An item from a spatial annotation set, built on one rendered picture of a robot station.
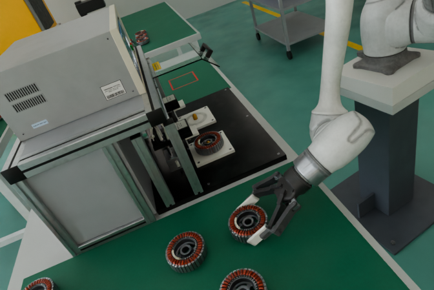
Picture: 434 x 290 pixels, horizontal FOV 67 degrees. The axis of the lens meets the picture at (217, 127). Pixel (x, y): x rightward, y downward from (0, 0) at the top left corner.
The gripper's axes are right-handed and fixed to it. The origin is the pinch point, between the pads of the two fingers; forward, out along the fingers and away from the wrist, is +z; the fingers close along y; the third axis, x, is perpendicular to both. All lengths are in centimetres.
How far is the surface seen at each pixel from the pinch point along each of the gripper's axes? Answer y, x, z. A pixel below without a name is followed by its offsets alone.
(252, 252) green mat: -7.8, -0.7, 2.8
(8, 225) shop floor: 145, 20, 189
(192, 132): 37.7, 13.4, 1.3
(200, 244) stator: -2.7, 8.7, 11.7
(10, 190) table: 105, 40, 120
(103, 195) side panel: 16.0, 31.3, 25.6
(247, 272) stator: -15.4, 3.9, 3.3
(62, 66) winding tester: 29, 60, 4
